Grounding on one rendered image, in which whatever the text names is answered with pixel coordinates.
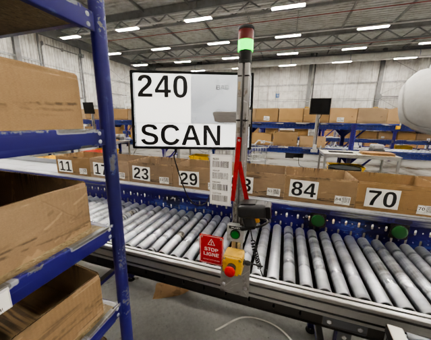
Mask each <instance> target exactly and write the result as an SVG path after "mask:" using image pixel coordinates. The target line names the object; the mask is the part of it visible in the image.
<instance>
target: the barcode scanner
mask: <svg viewBox="0 0 431 340"><path fill-rule="evenodd" d="M237 215H238V217H239V218H242V221H243V225H244V226H241V231H247V230H253V229H255V228H256V225H257V223H259V222H260V219H265V218H266V219H271V217H272V202H267V201H265V200H257V199H248V200H242V201H241V202H240V203H239V204H238V206H237Z"/></svg>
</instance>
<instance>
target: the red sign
mask: <svg viewBox="0 0 431 340"><path fill-rule="evenodd" d="M200 262H206V263H209V264H215V265H219V266H223V237H217V236H213V235H207V234H203V233H200Z"/></svg>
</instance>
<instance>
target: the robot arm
mask: <svg viewBox="0 0 431 340"><path fill-rule="evenodd" d="M398 116H399V121H400V122H401V123H402V124H403V125H405V126H407V127H409V128H410V129H412V130H414V131H417V132H420V133H423V134H428V135H431V66H430V68H428V69H423V70H420V71H418V72H417V73H415V74H414V75H413V76H412V77H410V79H408V80H407V81H406V83H405V84H404V85H403V86H402V88H401V89H400V91H399V98H398Z"/></svg>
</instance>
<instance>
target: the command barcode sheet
mask: <svg viewBox="0 0 431 340"><path fill-rule="evenodd" d="M232 162H235V158H233V155H225V154H210V204H217V205H222V206H231V180H232Z"/></svg>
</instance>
